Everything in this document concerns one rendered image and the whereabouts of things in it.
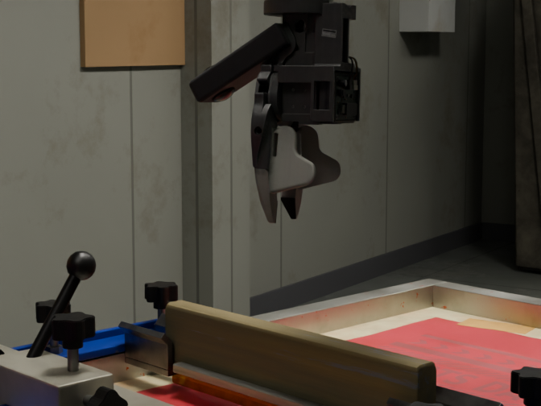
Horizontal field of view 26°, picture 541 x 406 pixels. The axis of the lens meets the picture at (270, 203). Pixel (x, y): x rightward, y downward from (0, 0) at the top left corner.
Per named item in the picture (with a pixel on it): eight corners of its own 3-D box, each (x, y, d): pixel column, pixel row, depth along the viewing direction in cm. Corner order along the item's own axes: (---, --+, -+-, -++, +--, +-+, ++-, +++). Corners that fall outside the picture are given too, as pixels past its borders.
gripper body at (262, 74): (331, 129, 108) (334, -3, 107) (247, 126, 112) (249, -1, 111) (360, 128, 115) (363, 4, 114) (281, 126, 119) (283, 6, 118)
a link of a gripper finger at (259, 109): (261, 167, 110) (270, 74, 110) (246, 166, 110) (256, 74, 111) (282, 174, 114) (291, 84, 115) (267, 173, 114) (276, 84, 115)
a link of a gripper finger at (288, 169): (304, 222, 109) (315, 124, 109) (247, 218, 111) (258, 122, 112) (317, 225, 111) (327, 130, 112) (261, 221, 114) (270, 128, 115)
